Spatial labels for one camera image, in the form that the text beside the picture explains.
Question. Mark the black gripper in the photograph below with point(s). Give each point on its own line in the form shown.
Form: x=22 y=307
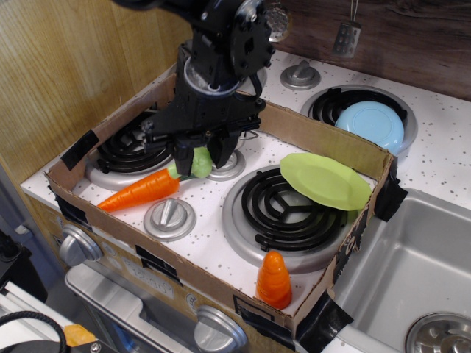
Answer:
x=192 y=120

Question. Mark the green toy broccoli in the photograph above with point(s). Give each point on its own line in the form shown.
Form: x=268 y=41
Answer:
x=201 y=166

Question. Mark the small steel pan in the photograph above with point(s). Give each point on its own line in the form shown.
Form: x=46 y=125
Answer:
x=244 y=137

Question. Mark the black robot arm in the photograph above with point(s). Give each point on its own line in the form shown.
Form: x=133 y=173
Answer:
x=217 y=93

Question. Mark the silver stovetop knob middle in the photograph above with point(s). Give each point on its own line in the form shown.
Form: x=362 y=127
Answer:
x=232 y=169

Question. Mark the silver stovetop knob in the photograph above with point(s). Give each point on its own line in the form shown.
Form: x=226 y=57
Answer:
x=169 y=220
x=301 y=76
x=232 y=169

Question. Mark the orange toy carrot with stem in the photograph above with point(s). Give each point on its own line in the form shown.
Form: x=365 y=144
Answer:
x=151 y=188

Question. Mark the silver stovetop knob front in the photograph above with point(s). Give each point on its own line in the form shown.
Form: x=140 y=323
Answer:
x=169 y=220

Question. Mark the front left black burner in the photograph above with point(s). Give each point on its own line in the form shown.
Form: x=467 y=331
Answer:
x=121 y=160

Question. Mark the front right black burner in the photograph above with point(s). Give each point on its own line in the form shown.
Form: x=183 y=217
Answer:
x=263 y=213

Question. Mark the green plastic plate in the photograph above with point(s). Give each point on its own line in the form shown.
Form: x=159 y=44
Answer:
x=325 y=181

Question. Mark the silver stovetop knob back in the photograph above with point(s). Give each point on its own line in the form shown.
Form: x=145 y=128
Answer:
x=301 y=76

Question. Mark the back right black burner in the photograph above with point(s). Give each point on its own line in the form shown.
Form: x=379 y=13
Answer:
x=327 y=105

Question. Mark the cardboard fence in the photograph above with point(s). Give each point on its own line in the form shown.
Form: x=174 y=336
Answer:
x=202 y=268

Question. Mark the hanging metal strainer ladle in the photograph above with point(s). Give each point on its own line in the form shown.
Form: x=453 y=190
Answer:
x=279 y=20

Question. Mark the orange carrot piece upright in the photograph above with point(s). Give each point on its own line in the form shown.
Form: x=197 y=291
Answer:
x=273 y=284

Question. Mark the left oven knob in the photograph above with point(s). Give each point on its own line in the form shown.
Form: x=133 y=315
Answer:
x=78 y=247

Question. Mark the oven knob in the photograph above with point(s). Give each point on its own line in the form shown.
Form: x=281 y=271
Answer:
x=216 y=332
x=78 y=247

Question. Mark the light blue plastic plate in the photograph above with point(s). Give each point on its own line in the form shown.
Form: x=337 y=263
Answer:
x=375 y=122

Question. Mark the right oven knob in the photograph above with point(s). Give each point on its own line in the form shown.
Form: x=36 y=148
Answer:
x=216 y=332

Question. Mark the hanging metal spatula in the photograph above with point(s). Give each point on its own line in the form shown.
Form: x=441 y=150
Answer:
x=348 y=35

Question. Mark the orange object bottom left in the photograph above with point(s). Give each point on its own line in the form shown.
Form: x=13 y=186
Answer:
x=77 y=335

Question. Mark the metal sink basin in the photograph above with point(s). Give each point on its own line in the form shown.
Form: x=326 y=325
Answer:
x=415 y=264

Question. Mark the sink drain strainer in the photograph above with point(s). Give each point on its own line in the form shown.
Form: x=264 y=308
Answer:
x=439 y=332

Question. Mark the silver oven door handle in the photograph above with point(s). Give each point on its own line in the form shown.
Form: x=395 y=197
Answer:
x=134 y=320

